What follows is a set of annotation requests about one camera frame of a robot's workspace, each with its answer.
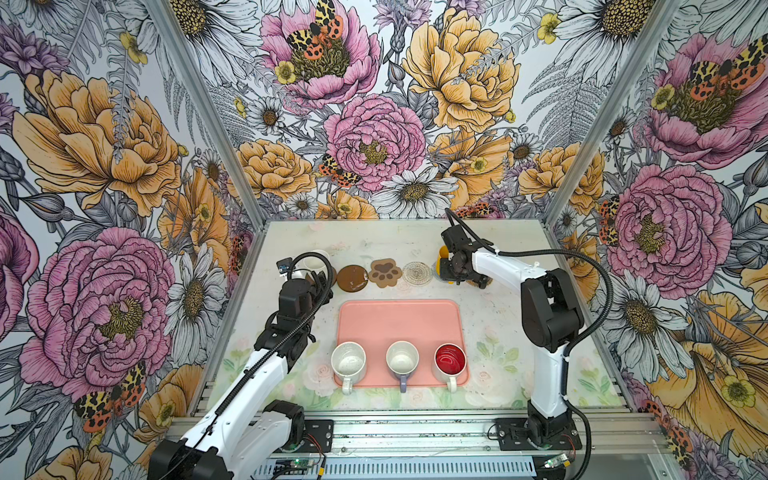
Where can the small green circuit board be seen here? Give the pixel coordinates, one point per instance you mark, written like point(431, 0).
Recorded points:
point(288, 465)

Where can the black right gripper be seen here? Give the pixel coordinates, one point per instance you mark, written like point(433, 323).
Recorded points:
point(445, 273)

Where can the white mug purple handle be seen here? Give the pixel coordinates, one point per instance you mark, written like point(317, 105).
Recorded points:
point(402, 359)

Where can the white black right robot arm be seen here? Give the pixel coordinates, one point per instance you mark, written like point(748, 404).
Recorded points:
point(550, 315)

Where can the white mug red inside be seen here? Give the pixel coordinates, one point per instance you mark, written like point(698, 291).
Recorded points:
point(449, 363)

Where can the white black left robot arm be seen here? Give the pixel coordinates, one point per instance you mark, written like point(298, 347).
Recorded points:
point(240, 432)

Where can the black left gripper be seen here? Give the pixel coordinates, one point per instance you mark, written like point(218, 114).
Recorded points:
point(320, 289)

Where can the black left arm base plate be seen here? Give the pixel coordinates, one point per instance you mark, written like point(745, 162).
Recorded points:
point(315, 435)

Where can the yellow mug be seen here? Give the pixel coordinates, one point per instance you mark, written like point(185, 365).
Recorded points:
point(442, 266)

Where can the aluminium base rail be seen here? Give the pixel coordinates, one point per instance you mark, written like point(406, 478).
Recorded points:
point(465, 432)

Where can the scratched round wooden coaster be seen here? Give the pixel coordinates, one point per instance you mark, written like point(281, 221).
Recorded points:
point(352, 278)

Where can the aluminium corner post left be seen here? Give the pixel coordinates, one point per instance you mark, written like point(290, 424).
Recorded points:
point(186, 64)

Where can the pink rectangular tray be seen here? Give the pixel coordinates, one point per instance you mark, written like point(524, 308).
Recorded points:
point(376, 324)

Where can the white vented cable duct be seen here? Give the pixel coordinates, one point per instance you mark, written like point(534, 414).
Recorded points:
point(478, 467)

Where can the aluminium corner post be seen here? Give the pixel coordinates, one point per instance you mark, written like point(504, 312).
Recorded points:
point(650, 36)
point(186, 64)

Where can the cork paw print coaster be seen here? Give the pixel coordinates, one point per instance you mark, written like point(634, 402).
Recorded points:
point(384, 273)

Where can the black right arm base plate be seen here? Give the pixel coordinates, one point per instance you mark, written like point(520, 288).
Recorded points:
point(510, 433)

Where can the aluminium corner post right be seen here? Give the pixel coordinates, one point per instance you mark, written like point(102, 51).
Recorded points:
point(650, 36)

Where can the white multicolour woven coaster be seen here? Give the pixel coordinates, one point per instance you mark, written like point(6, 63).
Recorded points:
point(417, 273)

